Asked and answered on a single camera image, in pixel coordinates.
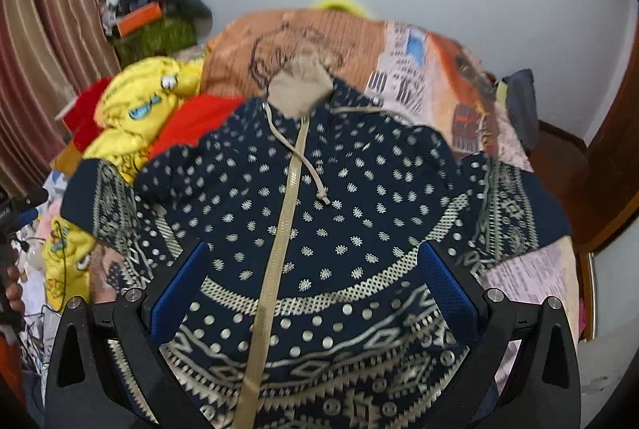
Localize grey blue backpack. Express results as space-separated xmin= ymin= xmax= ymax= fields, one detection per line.
xmin=496 ymin=69 xmax=540 ymax=154

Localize navy patterned zip hoodie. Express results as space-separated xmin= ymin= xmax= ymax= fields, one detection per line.
xmin=62 ymin=79 xmax=571 ymax=428

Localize red garment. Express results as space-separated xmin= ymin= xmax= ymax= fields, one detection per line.
xmin=69 ymin=58 xmax=242 ymax=167

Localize yellow cartoon garment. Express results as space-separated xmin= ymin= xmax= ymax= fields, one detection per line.
xmin=42 ymin=57 xmax=204 ymax=311

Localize red gold striped curtain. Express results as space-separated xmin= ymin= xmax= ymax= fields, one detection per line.
xmin=1 ymin=0 xmax=119 ymax=193

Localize yellow chair back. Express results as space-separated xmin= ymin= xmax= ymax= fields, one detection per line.
xmin=313 ymin=0 xmax=370 ymax=18

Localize printed orange newspaper bedspread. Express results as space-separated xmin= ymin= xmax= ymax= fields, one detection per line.
xmin=89 ymin=8 xmax=583 ymax=390

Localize person's left hand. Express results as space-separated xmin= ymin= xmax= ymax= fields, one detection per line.
xmin=6 ymin=266 xmax=25 ymax=316

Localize orange box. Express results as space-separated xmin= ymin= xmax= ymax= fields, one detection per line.
xmin=117 ymin=2 xmax=163 ymax=36

